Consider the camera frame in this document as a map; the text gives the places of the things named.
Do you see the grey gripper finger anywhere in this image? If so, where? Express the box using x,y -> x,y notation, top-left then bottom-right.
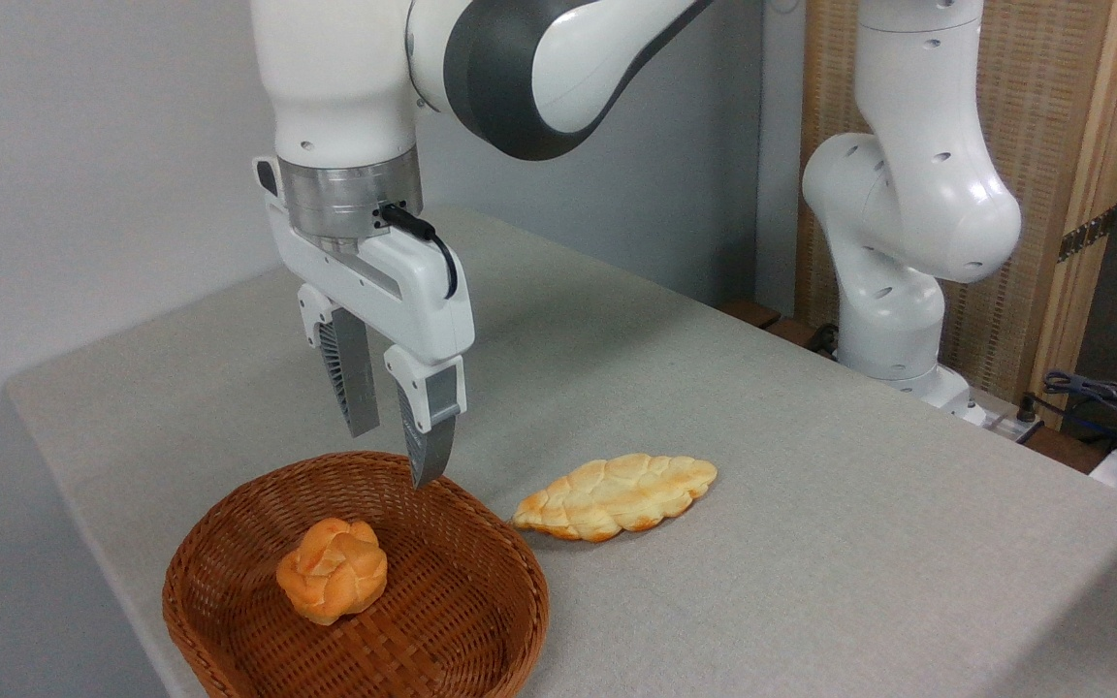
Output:
296,283 -> 382,439
383,344 -> 468,490

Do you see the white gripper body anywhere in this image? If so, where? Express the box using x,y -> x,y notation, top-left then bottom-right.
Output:
253,155 -> 476,368

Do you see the long braided bread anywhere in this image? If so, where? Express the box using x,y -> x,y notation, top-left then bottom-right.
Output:
512,453 -> 718,543

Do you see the brown woven wicker basket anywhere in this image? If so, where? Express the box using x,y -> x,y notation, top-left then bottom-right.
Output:
162,451 -> 551,698

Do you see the round knotted bread roll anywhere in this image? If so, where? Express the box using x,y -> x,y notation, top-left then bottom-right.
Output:
275,518 -> 389,627

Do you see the wooden rattan screen panel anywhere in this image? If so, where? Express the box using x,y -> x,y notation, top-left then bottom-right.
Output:
796,0 -> 1117,429

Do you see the metal hinge strip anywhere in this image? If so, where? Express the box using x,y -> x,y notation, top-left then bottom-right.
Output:
1057,206 -> 1117,264

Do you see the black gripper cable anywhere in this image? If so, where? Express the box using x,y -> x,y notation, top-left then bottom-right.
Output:
378,203 -> 461,301

